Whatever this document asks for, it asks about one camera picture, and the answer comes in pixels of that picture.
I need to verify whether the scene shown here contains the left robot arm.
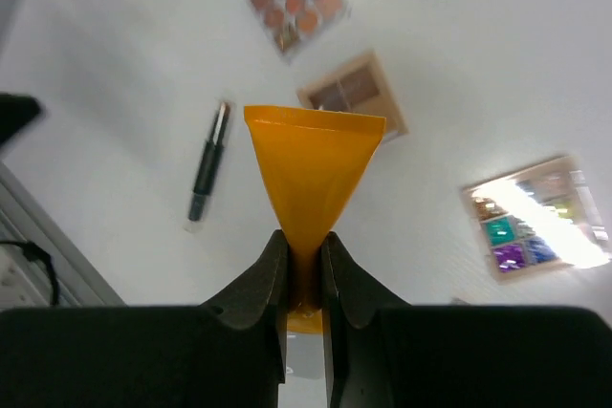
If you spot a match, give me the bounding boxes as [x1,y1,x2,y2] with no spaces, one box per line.
[0,93,45,147]

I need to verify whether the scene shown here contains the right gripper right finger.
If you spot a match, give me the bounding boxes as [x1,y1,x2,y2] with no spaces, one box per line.
[320,232,407,407]

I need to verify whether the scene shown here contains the aluminium rail frame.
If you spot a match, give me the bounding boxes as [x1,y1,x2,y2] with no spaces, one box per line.
[1,165,124,309]

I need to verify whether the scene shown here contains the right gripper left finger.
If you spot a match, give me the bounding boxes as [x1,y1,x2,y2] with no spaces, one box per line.
[198,230,289,407]

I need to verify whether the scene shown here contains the brown four-pan palette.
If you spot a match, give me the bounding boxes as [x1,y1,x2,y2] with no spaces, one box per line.
[296,51,408,141]

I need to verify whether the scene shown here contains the nine-pan warm eyeshadow palette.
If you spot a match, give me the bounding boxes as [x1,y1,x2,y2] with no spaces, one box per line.
[249,0,349,62]

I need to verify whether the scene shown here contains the black lipstick pen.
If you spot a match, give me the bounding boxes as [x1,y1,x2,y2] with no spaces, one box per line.
[186,98,233,233]

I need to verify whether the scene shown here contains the orange cream tube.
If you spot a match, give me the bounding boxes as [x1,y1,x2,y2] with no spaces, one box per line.
[244,105,386,334]

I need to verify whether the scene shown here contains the colourful eyeshadow palette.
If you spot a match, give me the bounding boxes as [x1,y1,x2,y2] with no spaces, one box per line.
[462,156,611,284]

